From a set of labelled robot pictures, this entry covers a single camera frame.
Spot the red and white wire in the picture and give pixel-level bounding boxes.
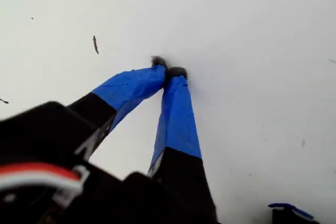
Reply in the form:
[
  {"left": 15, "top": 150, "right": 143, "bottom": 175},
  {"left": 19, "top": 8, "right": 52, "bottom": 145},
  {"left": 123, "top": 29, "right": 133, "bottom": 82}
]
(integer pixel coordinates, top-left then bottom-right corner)
[{"left": 0, "top": 162, "right": 90, "bottom": 209}]

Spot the black block with blue tape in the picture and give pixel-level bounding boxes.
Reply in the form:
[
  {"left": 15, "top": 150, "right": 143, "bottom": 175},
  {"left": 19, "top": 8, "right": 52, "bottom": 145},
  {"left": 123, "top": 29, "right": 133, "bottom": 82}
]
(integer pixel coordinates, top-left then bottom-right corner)
[{"left": 267, "top": 202, "right": 320, "bottom": 224}]

